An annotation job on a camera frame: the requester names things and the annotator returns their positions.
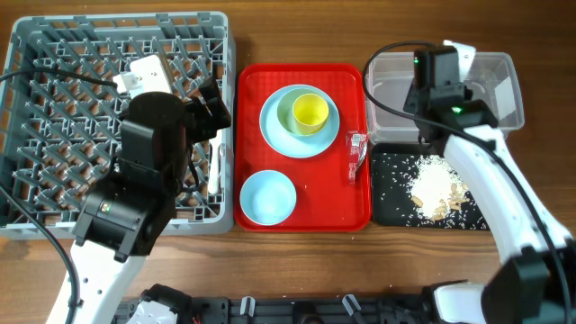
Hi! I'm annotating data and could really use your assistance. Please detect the red ketchup sachet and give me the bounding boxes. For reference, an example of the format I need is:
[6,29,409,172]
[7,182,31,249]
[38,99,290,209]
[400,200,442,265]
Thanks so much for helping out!
[346,130,368,185]

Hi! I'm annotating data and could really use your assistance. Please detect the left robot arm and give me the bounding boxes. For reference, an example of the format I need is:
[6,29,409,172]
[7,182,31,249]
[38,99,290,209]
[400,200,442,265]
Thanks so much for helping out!
[48,76,231,323]

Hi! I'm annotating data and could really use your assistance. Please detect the red plastic serving tray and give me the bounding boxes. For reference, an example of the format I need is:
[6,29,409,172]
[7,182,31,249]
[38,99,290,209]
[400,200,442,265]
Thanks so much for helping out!
[234,63,372,232]

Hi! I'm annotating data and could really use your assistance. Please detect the leftover rice and scraps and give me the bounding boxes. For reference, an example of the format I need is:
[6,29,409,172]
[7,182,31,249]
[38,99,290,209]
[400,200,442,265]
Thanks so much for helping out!
[408,155,470,221]

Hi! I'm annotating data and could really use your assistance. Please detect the white plastic spoon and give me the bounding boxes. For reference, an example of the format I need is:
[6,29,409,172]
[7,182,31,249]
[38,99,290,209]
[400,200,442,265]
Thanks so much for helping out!
[207,130,222,194]

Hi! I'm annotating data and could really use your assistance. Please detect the black plastic waste tray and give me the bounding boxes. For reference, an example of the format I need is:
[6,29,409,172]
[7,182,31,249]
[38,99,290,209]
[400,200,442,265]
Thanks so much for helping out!
[370,143,489,230]

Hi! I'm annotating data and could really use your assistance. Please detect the light green bowl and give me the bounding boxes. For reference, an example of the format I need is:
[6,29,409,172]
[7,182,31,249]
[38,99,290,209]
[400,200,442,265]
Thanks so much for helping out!
[277,87,327,136]

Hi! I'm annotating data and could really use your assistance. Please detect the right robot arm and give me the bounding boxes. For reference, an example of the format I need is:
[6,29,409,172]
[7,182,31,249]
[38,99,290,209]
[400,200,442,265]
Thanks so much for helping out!
[404,44,575,323]

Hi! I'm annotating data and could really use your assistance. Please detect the clear plastic storage bin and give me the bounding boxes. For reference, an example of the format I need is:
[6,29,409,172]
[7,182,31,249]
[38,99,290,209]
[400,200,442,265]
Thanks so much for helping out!
[366,52,525,144]

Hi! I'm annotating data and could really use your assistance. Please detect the yellow plastic cup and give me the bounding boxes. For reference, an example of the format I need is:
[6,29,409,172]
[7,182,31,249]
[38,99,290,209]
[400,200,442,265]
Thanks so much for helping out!
[292,94,329,135]

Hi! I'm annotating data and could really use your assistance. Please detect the grey plastic dishwasher rack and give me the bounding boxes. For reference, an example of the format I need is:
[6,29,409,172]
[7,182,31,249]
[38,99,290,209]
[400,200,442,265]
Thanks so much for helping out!
[1,11,236,239]

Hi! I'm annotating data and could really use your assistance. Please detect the light blue plate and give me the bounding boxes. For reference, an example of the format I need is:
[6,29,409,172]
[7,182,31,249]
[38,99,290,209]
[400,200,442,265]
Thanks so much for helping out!
[259,85,340,158]

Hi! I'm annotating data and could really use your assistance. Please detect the light blue small bowl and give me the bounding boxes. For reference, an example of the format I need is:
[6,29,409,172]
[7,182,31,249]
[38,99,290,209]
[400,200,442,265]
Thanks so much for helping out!
[239,170,297,226]

